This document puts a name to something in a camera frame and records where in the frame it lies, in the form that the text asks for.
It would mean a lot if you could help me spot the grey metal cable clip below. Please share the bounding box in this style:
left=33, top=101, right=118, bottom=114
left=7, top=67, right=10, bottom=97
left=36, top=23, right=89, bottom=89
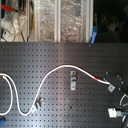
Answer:
left=70, top=71, right=78, bottom=91

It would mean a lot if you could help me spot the blue clamp handle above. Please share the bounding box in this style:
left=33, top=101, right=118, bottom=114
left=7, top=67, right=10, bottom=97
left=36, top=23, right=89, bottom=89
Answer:
left=90, top=26, right=98, bottom=44

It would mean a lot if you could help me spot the black perforated pegboard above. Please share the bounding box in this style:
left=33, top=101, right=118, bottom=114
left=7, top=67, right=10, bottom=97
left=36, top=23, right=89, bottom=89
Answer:
left=0, top=43, right=128, bottom=128

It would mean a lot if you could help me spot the white cable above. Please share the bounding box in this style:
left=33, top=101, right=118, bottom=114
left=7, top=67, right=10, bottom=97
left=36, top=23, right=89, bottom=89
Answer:
left=0, top=64, right=115, bottom=117

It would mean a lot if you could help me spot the small grey cable clip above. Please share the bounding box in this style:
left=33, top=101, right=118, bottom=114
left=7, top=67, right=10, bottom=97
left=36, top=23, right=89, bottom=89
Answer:
left=33, top=97, right=45, bottom=111

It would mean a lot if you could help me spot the red handled tool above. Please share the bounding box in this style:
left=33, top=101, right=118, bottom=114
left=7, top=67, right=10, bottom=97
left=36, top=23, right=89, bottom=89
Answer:
left=1, top=4, right=25, bottom=15

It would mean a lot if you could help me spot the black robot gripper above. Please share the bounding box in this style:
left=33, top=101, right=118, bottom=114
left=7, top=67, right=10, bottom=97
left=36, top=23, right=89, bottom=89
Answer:
left=104, top=73, right=128, bottom=93

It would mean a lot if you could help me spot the white connector plug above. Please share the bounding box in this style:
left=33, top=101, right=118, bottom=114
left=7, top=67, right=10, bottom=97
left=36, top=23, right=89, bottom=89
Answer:
left=108, top=108, right=121, bottom=118

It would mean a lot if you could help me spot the blue object at edge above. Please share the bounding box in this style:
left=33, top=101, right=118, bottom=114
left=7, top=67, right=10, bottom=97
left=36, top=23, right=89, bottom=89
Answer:
left=0, top=117, right=6, bottom=125

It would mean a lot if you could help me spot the clear plastic sheet panel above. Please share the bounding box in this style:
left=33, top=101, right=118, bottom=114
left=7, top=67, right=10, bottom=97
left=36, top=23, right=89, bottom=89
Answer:
left=34, top=0, right=94, bottom=43

